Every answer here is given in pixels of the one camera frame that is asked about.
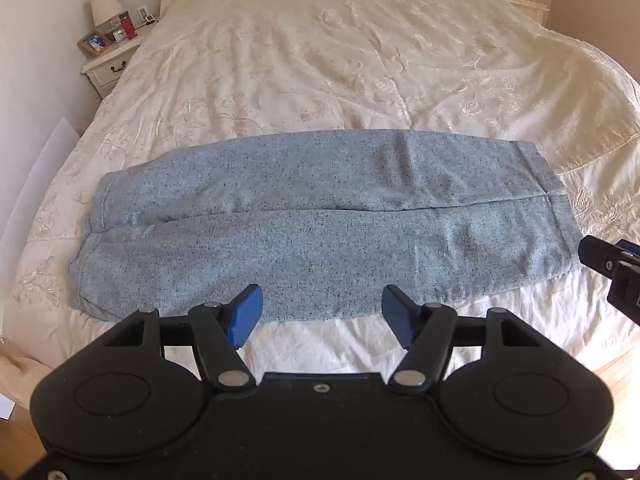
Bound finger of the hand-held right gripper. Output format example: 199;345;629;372
606;260;640;327
579;235;640;277

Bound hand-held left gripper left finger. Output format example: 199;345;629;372
105;284;264;392

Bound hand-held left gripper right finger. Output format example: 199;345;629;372
382;285;541;395

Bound grey speckled pants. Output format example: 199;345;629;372
67;129;583;322

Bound cream embroidered bedspread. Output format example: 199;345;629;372
0;0;640;376

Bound cream nightstand with drawer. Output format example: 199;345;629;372
80;30;147;99

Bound white table lamp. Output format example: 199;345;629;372
90;0;124;29

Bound wooden photo frame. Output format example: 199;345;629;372
77;30;114;56

